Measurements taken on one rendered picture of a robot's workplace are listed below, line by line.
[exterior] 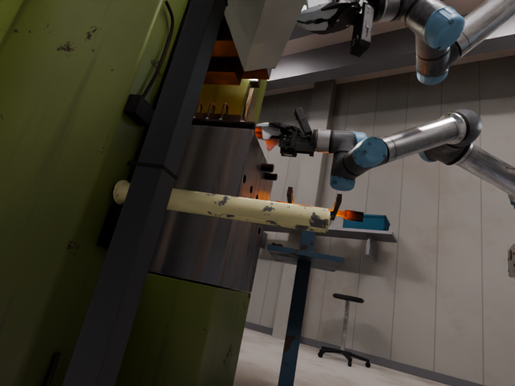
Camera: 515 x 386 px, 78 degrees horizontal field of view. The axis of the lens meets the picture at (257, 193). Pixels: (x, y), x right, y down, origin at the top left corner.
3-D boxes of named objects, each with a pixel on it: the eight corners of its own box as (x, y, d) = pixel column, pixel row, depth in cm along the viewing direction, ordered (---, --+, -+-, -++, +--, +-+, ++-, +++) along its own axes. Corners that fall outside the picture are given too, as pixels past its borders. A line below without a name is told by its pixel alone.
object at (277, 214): (326, 238, 59) (330, 211, 60) (327, 232, 54) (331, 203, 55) (125, 207, 70) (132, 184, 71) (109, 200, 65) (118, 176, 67)
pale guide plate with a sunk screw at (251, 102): (250, 130, 150) (257, 99, 155) (246, 119, 141) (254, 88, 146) (247, 129, 150) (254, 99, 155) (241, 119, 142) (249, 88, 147)
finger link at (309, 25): (282, 11, 71) (318, 8, 73) (290, 34, 70) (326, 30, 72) (286, 0, 68) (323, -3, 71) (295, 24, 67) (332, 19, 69)
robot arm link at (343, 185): (339, 178, 89) (344, 143, 93) (324, 188, 100) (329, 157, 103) (365, 184, 90) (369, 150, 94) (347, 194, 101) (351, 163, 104)
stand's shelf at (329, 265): (333, 272, 157) (334, 268, 158) (344, 263, 119) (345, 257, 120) (274, 260, 162) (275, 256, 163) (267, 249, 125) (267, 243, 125)
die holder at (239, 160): (251, 292, 113) (273, 178, 127) (218, 286, 78) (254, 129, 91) (119, 264, 128) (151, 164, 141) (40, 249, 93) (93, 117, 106)
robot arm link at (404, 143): (510, 125, 92) (372, 173, 79) (478, 142, 102) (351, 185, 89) (491, 91, 94) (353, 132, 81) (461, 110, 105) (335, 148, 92)
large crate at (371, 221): (388, 239, 356) (390, 224, 362) (384, 231, 329) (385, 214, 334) (349, 235, 380) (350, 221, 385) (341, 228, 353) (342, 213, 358)
